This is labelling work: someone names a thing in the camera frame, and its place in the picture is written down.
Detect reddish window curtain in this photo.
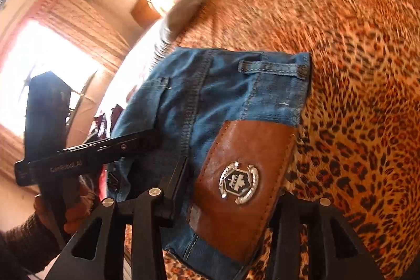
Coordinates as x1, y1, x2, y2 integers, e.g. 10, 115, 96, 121
0, 0, 133, 176

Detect blue denim jeans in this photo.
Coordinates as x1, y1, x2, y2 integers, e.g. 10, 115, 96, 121
107, 47, 311, 279

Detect dark knit sleeve forearm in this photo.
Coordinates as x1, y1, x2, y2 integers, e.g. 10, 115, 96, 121
1, 213, 61, 279

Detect leopard print bedspread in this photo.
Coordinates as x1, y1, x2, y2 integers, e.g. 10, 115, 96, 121
158, 0, 419, 279

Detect left hand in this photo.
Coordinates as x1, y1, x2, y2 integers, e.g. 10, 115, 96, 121
33, 183, 95, 235

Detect grey side pillow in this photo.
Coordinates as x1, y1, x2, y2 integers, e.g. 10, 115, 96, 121
157, 0, 207, 50

